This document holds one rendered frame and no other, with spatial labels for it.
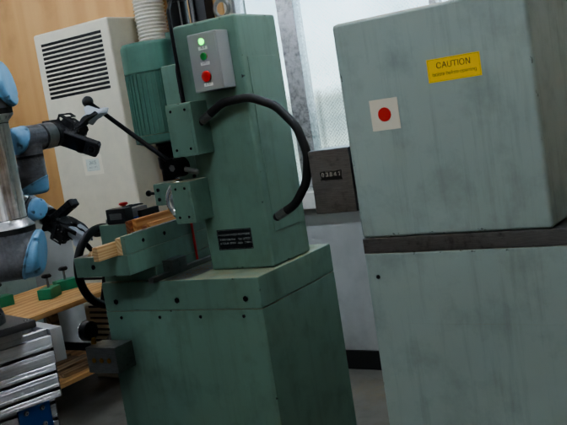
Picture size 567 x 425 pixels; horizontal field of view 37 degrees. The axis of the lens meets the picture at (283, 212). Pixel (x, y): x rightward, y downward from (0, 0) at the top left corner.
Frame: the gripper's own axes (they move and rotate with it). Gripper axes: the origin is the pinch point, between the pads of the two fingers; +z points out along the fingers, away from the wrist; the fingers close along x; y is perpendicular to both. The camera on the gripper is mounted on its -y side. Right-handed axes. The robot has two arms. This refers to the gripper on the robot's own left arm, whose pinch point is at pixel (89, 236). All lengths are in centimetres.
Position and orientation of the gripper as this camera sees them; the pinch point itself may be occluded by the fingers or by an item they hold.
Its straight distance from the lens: 301.1
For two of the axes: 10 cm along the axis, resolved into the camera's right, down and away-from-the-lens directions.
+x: -5.0, 1.7, -8.5
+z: 8.1, 4.4, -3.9
